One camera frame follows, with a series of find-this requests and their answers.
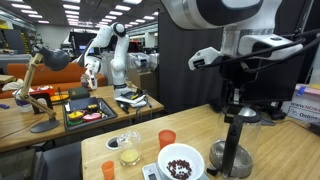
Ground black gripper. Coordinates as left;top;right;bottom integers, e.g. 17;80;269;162
219;57;300;107

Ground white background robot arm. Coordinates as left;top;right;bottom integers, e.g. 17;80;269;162
77;22;147;107

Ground white robot arm foreground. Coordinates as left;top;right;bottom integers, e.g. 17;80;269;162
161;0;302;112

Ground cardboard box with label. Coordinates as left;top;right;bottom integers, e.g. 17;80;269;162
287;85;320;123

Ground black partition panel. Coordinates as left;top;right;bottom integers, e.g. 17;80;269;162
158;11;223;113

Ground tall orange plastic cup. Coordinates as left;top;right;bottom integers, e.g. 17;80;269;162
158;130;176;148

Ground white bowl of red beans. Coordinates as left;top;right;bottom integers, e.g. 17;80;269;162
157;143;205;180

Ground white digital kitchen scale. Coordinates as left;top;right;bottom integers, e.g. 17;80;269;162
141;161;210;180

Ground glass jar with yellow liquid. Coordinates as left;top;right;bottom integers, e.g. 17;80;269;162
117;131;141;166

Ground white rimmed black cup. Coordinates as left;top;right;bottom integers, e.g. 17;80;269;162
105;136;118;150

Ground small orange plastic cup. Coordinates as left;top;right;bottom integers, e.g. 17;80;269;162
101;161;114;180

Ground black tray with toy food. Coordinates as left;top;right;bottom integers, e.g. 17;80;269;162
63;97;117;131

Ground orange sofa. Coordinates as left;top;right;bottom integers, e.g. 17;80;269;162
0;63;108;99

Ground wooden desk lamp black shade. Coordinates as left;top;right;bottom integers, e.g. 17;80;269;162
18;45;72;134

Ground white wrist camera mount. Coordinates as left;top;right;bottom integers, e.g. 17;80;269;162
188;34;303;70

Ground glass kettle with black handle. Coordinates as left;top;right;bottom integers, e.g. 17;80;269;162
207;106;261;179

